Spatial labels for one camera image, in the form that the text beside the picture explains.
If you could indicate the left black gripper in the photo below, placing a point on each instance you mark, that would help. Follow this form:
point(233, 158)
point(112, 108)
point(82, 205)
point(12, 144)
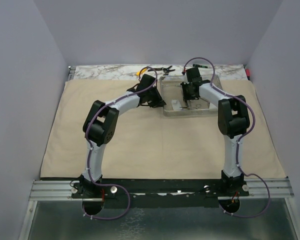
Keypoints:
point(158, 102)

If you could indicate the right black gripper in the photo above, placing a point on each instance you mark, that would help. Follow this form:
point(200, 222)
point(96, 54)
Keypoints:
point(186, 97)

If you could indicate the wire mesh instrument tray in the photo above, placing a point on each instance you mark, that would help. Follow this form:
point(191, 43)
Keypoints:
point(170, 88)

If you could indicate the beige surgical wrap cloth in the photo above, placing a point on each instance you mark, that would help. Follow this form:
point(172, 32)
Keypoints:
point(148, 145)

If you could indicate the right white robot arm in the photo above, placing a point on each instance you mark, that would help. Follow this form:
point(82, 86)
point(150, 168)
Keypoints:
point(232, 120)

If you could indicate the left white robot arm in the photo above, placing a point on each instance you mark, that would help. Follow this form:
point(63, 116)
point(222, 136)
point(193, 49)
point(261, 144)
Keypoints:
point(99, 128)

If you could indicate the steel hemostat lower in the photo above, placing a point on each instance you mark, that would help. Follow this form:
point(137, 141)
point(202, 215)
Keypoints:
point(190, 108)

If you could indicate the white gauze pad left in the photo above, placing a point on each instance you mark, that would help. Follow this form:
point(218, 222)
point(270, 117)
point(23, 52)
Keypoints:
point(176, 105)

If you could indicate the yellow black marker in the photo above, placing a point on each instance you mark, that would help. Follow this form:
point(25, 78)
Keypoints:
point(140, 72)

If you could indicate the green black marker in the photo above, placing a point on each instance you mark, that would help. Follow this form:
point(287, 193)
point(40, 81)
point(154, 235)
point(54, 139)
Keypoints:
point(200, 66)

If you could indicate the red marker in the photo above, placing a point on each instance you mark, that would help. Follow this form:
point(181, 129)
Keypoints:
point(247, 71)

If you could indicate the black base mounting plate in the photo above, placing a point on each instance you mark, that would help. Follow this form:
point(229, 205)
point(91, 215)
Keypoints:
point(118, 193)

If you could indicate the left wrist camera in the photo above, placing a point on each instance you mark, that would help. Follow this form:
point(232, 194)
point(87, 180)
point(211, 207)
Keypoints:
point(145, 82)

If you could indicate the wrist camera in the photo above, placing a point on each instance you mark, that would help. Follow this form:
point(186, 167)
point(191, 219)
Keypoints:
point(193, 75)
point(145, 82)

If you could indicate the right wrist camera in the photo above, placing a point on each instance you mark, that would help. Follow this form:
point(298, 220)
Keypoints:
point(193, 75)

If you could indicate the black handled pliers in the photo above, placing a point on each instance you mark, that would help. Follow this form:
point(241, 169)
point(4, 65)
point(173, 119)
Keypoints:
point(165, 70)

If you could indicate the aluminium extrusion rail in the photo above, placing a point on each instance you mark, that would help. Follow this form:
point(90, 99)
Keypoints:
point(60, 190)

